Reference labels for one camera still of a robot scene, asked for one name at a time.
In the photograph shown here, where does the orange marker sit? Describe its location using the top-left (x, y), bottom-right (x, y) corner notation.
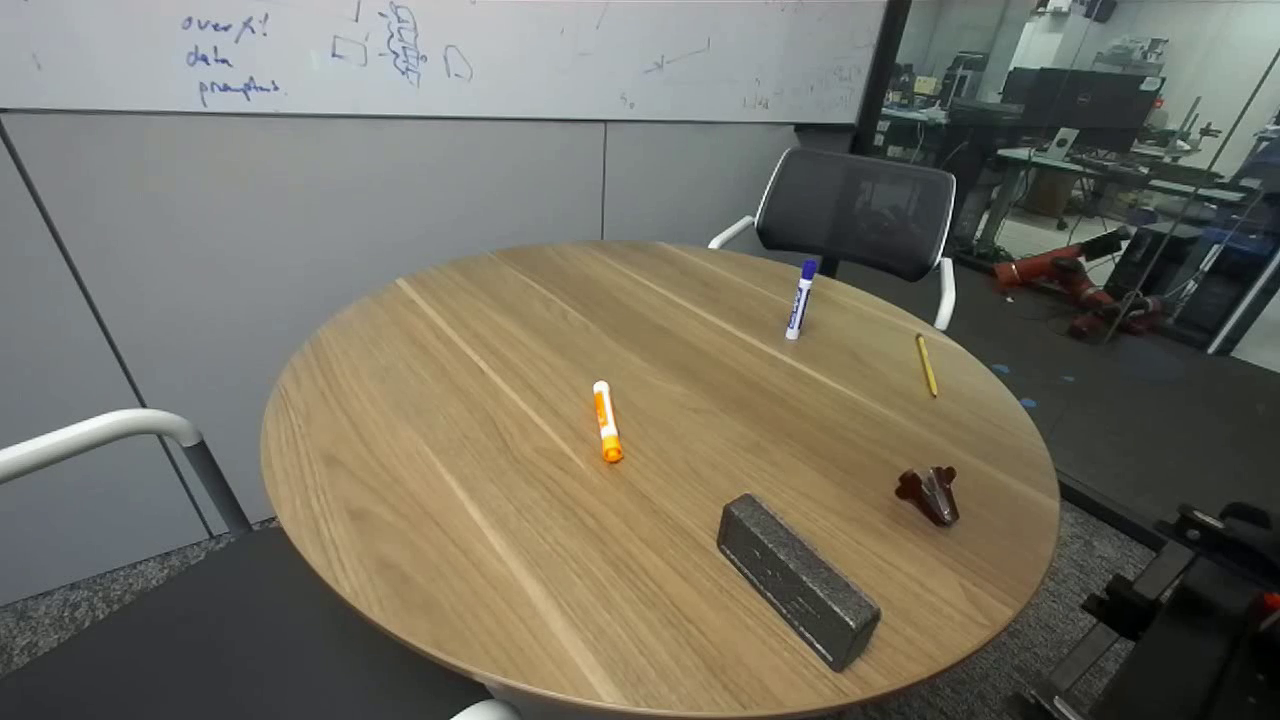
top-left (590, 375), bottom-right (630, 472)

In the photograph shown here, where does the purple marker with white body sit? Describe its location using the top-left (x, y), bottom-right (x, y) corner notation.
top-left (781, 258), bottom-right (824, 346)

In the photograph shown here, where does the mesh back office chair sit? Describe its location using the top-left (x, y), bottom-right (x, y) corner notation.
top-left (706, 141), bottom-right (965, 335)

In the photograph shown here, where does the grey rectangular block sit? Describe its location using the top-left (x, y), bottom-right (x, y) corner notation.
top-left (714, 494), bottom-right (883, 675)

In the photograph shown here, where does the yellow pencil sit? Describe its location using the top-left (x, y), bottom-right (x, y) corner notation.
top-left (914, 329), bottom-right (944, 404)

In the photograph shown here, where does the dark red small clamp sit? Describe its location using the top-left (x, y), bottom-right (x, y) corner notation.
top-left (893, 463), bottom-right (965, 532)

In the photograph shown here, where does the whiteboard with blue writing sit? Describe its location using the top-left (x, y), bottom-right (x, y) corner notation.
top-left (0, 0), bottom-right (893, 130)

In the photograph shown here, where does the black vertical pillar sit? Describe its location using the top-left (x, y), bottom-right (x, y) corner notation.
top-left (848, 0), bottom-right (915, 158)

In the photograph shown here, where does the red machine on floor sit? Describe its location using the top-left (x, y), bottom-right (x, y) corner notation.
top-left (990, 227), bottom-right (1175, 346)

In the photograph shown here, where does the background work desk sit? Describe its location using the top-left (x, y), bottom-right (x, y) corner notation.
top-left (993, 141), bottom-right (1259, 259)

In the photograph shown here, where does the black equipment frame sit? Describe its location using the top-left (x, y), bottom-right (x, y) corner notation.
top-left (1016, 499), bottom-right (1280, 720)

